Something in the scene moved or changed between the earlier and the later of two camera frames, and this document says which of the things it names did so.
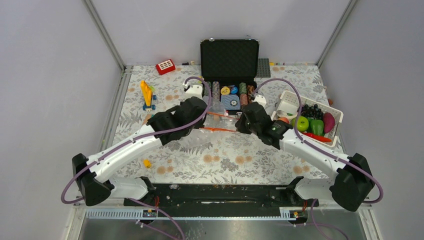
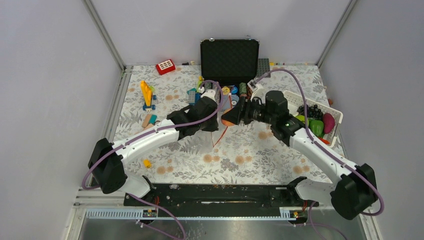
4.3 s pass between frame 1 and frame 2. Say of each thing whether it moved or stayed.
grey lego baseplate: stayed
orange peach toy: moved
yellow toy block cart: stayed
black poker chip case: stayed
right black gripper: moved
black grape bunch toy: stayed
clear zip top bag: moved
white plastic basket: stayed
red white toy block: stayed
